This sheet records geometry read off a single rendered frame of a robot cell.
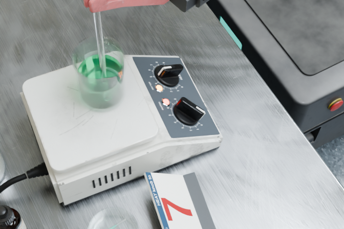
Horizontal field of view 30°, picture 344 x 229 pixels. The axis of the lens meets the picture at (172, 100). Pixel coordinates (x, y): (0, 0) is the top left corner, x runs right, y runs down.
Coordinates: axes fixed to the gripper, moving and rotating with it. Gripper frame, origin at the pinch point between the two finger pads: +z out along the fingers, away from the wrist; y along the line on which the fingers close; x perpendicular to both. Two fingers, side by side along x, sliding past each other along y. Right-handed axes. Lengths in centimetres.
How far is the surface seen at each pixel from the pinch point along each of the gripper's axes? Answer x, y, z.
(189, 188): 25.4, 11.1, -2.2
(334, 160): 101, 10, -59
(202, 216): 25.3, 14.5, -1.0
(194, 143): 21.2, 8.7, -5.0
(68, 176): 18.8, 3.3, 8.2
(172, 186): 23.8, 10.1, -0.5
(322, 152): 101, 6, -58
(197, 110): 19.6, 6.5, -7.6
